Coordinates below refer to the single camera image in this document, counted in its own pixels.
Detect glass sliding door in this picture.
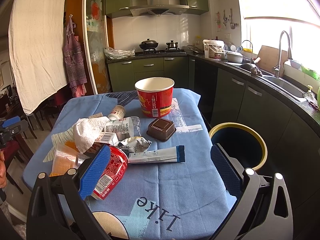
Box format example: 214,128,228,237
82,0,111,94

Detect white paper towel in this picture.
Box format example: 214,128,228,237
73,116,110,153

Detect green lower kitchen cabinets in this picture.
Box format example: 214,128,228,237
107,55,319,207

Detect wooden cutting board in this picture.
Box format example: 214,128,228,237
257,45,287,77

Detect steel range hood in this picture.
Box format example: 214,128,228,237
130,0,190,17

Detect white hanging cloth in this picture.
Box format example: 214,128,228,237
8,0,68,115

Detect brown plastic tray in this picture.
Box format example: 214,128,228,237
146,118,176,142

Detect red instant noodle cup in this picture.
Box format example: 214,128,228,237
135,77,175,118

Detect yellow rimmed blue trash bin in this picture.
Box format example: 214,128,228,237
209,122,268,171

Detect black wok with lid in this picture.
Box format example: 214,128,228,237
139,38,158,51

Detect small red white carton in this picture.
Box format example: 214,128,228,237
95,132,119,146

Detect beige cartoon cardboard box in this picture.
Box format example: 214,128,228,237
88,112,103,119

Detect clear plastic water bottle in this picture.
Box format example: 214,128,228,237
103,116,141,141

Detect blue printed tablecloth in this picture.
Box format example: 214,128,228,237
22,88,238,240

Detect plastic bag on counter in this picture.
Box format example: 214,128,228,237
104,47,135,60

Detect white bowl on counter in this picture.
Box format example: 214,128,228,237
225,51,244,63

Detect blue white toothpaste tube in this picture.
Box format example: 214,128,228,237
128,145,185,164

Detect purple hanging apron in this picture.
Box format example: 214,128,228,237
63,14,87,98

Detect red cola can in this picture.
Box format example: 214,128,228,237
91,146,128,200

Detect steel kitchen sink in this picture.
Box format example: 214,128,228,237
262,75,306,102

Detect steel kitchen faucet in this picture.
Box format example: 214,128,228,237
272,30,293,78

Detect person left hand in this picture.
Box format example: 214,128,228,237
0,151,7,189

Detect small steel pot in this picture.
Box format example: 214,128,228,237
166,40,179,50

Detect white plastic bucket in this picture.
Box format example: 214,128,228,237
203,40,225,60

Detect orange foam fruit net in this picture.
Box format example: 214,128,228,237
49,141,80,177

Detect snack wrapper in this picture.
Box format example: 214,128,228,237
117,137,152,154

